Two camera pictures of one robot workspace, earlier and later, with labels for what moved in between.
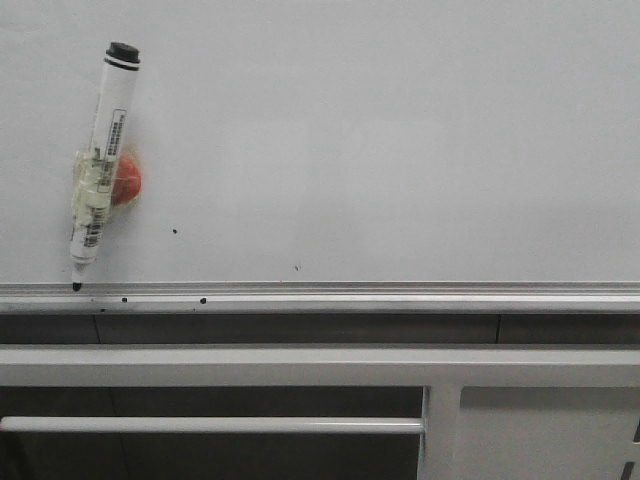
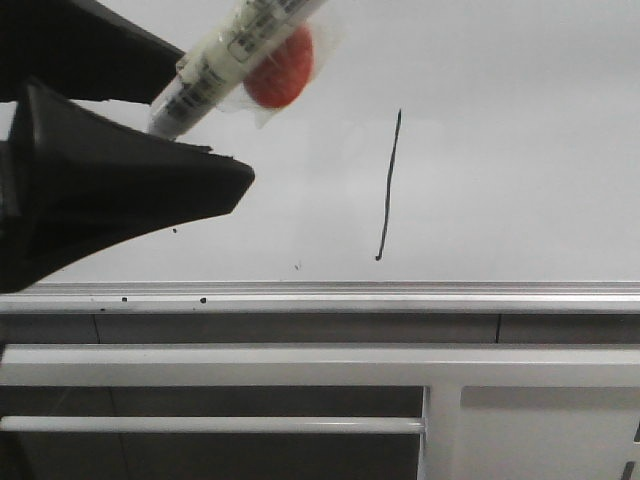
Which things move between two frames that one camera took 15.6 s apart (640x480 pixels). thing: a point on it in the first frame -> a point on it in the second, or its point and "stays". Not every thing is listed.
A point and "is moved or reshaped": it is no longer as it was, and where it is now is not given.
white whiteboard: (329, 141) stays
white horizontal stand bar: (186, 424) stays
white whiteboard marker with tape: (94, 168) is moved or reshaped
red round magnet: (128, 180) is moved or reshaped
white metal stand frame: (491, 411) stays
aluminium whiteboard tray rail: (317, 297) stays
